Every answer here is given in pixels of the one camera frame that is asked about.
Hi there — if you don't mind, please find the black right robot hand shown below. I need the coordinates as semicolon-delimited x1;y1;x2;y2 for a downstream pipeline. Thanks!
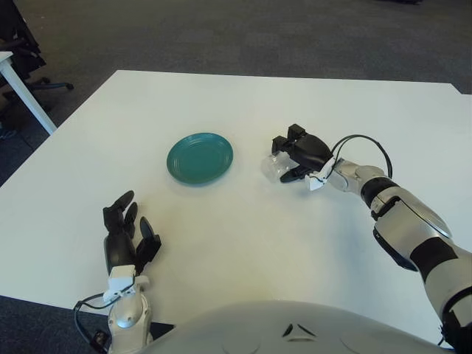
271;124;333;183

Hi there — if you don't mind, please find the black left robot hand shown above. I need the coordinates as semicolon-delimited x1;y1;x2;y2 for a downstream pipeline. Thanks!
102;190;163;277

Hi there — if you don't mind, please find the clear bottle with blue cap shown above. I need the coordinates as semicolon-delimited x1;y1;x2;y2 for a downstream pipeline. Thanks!
260;153;296;184

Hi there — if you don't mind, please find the teal round plate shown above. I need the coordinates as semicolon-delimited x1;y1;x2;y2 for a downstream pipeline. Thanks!
166;131;235;187

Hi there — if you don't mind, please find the white desk leg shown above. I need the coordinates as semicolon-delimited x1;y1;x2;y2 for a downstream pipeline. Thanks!
0;50;58;136

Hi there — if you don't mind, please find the grey robot torso shell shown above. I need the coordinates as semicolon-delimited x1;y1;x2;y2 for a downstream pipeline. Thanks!
142;299;457;354

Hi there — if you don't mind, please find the black office chair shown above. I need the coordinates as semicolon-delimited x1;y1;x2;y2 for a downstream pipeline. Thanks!
0;0;74;111

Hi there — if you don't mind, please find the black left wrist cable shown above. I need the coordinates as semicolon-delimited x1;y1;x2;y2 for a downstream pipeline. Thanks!
73;285;136;350

